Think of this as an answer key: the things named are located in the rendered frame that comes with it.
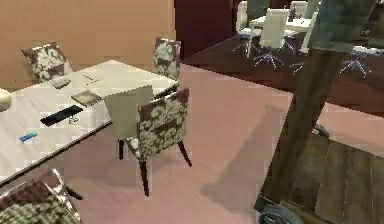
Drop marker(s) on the brown floral chair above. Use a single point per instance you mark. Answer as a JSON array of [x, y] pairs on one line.
[[166, 56], [163, 123], [33, 206], [45, 61]]

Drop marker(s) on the thin dark pen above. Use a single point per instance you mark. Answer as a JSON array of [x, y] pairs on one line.
[[90, 78]]

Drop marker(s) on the dark wooden wheeled cart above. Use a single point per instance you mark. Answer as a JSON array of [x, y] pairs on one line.
[[300, 116]]

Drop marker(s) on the white office chair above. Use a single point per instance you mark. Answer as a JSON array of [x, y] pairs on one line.
[[308, 43], [274, 28], [355, 65], [242, 16]]

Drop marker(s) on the small grey keys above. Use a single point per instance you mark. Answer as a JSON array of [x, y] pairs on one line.
[[74, 120]]

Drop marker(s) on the black remote control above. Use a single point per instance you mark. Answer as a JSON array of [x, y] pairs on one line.
[[61, 115]]

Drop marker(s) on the grey flat item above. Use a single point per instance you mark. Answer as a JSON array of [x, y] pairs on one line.
[[60, 82]]

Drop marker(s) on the white desk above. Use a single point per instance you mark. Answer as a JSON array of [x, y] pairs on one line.
[[296, 25]]

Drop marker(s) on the white long table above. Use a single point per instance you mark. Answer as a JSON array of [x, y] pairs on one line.
[[33, 106]]

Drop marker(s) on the blue flat item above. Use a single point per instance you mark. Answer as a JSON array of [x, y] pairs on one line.
[[28, 136]]

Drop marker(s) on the white round object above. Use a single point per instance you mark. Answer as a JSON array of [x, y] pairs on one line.
[[4, 100]]

